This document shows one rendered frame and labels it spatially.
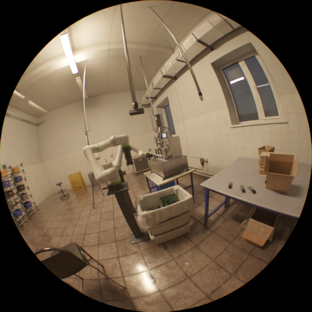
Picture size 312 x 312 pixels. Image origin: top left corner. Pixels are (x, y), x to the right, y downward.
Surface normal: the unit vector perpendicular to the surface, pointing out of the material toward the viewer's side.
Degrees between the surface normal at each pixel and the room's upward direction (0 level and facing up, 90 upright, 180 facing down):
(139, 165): 90
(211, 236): 0
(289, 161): 118
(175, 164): 90
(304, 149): 90
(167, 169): 90
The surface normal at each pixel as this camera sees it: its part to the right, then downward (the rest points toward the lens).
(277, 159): -0.70, 0.67
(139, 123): 0.38, 0.06
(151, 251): -0.21, -0.97
